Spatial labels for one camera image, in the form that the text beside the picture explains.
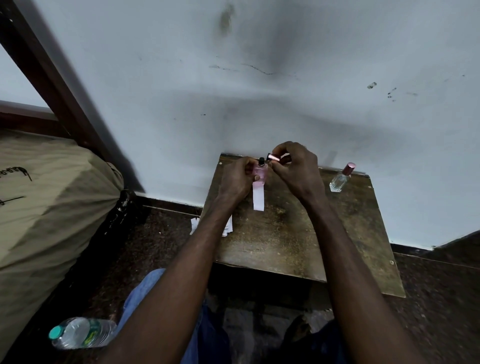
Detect person's right hand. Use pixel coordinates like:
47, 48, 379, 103
270, 141, 327, 206

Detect person's left hand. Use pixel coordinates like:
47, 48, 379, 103
218, 157, 261, 204

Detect pink perfume bottle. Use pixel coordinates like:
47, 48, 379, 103
252, 157, 269, 184

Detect rose gold bottle cap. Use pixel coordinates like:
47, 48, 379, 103
266, 152, 293, 165

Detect person's right forearm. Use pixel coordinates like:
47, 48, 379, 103
300, 195, 428, 364

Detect person's left forearm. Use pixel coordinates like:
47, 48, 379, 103
98, 195, 249, 364

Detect white paper strip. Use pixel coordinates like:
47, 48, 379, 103
252, 181, 266, 212

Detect white paper pieces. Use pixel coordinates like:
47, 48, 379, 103
190, 214, 234, 238

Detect clear capped perfume bottle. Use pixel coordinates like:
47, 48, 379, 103
329, 162, 357, 193

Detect worn wooden low table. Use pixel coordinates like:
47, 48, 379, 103
197, 153, 407, 299

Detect person's foot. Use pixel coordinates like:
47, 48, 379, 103
282, 314, 313, 349

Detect person's blue jeans leg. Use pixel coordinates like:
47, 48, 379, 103
115, 268, 234, 364

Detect beige cloth sack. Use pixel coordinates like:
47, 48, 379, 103
0, 128, 125, 351

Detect clear plastic water bottle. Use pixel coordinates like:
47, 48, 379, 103
48, 317, 118, 350

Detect black bag strap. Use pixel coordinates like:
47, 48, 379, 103
109, 189, 139, 241

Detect dark wooden frame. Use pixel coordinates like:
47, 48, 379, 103
0, 0, 114, 163

